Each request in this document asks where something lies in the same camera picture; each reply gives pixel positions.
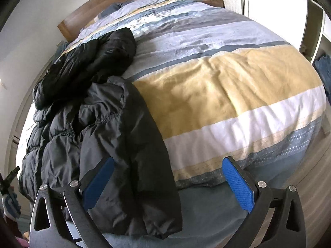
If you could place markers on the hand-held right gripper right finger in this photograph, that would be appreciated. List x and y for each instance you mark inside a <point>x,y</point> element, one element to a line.
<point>236,180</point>

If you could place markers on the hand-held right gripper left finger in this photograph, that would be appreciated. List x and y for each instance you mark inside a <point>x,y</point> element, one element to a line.
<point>99,179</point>

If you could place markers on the wooden nightstand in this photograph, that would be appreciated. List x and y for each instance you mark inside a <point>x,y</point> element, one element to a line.
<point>216,3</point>

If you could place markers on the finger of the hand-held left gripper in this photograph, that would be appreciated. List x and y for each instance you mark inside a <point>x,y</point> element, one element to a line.
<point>9,179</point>

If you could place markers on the blue clothes pile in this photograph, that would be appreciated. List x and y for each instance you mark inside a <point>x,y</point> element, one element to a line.
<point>323,72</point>

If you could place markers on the white sliding wardrobe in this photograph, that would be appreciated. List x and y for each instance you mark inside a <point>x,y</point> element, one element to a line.
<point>271,0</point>

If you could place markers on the black puffer coat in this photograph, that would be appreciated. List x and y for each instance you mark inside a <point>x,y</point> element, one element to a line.
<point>124,134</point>

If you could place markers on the striped duvet bed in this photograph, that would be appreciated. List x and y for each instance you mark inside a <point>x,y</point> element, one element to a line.
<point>232,82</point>

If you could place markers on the blue-grey cloth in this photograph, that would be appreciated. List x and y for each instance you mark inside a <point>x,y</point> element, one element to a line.
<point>62,47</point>

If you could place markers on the wooden headboard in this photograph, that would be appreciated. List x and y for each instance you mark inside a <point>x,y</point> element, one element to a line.
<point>116,2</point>

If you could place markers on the grey-blue pillow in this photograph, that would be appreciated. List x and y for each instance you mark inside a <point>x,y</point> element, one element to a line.
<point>111,9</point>

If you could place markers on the blue bed sheet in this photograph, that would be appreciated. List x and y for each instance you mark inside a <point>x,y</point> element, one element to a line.
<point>206,211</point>

